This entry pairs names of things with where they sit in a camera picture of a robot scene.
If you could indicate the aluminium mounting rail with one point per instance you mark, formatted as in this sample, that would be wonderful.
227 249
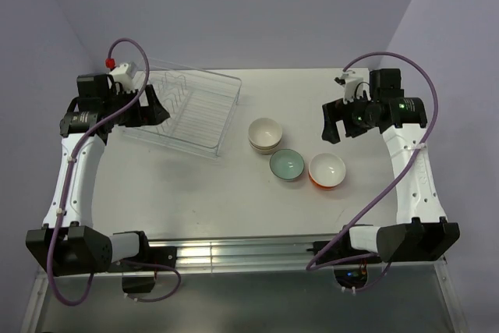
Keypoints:
241 253

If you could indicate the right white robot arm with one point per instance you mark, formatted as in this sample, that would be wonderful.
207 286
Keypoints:
422 231

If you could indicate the clear wire dish rack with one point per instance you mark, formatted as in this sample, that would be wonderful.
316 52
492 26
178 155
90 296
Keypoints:
200 102

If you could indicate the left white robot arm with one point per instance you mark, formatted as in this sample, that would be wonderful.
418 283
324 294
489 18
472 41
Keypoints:
84 139

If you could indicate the white orange bowl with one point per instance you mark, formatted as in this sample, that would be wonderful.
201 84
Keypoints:
328 168

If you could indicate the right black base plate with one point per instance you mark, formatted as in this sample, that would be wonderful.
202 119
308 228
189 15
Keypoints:
341 250

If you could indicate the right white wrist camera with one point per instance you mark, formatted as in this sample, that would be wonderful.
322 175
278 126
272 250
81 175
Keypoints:
353 85

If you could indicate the light green bowl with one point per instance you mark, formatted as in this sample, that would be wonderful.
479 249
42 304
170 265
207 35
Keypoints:
287 164

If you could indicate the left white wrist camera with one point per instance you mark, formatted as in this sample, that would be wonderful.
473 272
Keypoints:
124 74

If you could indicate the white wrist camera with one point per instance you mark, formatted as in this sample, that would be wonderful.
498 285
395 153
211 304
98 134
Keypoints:
124 74
353 85

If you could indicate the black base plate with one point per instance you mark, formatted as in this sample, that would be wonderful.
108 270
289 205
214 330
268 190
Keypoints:
162 255
341 250

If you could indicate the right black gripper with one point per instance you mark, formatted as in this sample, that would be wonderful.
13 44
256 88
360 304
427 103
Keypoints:
337 111

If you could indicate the cream bowl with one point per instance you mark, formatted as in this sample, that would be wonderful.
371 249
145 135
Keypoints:
264 150
265 132

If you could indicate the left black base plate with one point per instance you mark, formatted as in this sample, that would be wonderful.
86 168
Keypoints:
162 255

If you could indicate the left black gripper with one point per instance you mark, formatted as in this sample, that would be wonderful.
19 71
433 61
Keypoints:
147 115

